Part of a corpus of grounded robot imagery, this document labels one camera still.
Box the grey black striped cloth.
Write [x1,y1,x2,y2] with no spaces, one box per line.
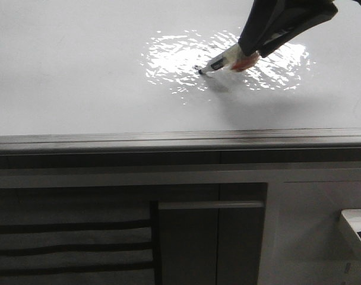
[0,189,155,285]

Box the white black whiteboard marker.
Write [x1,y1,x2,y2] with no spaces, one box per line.
[198,43,242,75]

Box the white whiteboard with aluminium frame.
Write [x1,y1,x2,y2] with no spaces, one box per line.
[0,1,361,154]

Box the red block taped to marker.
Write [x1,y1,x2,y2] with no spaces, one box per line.
[230,52,260,72]

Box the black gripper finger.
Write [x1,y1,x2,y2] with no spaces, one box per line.
[237,0,318,56]
[259,1,338,58]

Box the dark grey cabinet panel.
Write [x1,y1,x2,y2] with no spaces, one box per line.
[156,183,267,284]

